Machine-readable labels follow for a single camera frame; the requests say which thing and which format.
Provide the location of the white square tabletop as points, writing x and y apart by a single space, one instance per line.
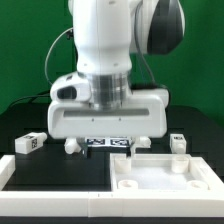
162 172

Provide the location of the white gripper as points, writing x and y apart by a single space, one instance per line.
105 107

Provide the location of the white U-shaped fence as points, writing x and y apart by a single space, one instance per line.
120 203

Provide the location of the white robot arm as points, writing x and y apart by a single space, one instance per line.
106 32

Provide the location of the fiducial marker sheet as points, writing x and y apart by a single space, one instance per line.
108 142

